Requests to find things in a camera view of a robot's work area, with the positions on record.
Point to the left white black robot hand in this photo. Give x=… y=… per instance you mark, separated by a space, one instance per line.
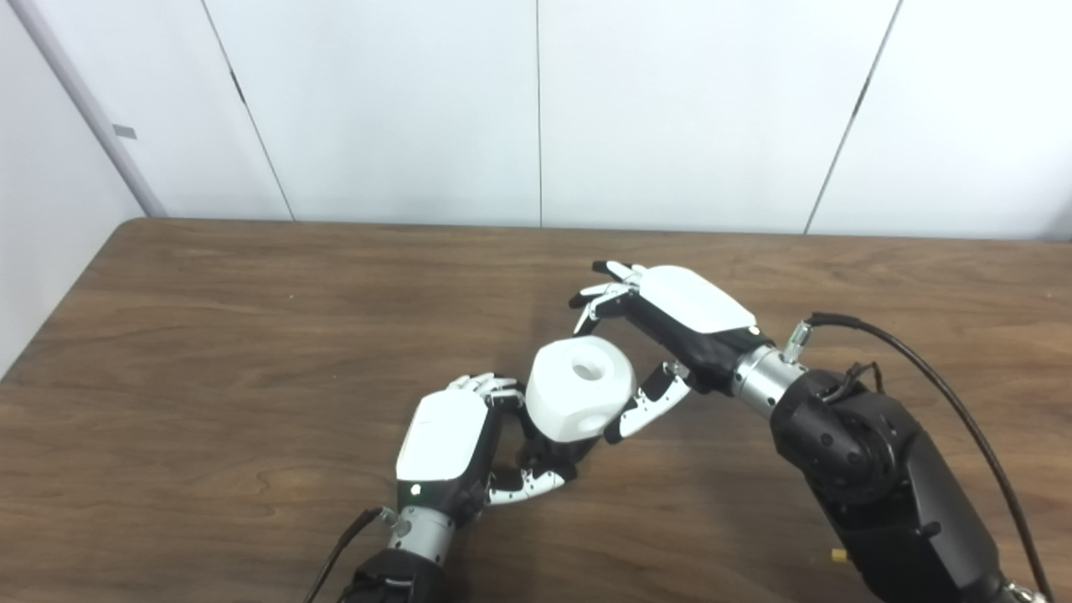
x=444 y=435

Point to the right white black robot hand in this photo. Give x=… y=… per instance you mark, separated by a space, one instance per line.
x=695 y=301

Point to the black flanged holder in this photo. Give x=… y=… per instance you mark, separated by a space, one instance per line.
x=553 y=452

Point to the round white piece with holes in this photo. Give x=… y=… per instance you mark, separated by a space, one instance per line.
x=569 y=406

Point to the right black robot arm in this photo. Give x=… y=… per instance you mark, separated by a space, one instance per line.
x=888 y=486

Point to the small grey wall sticker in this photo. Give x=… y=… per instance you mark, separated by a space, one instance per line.
x=125 y=131

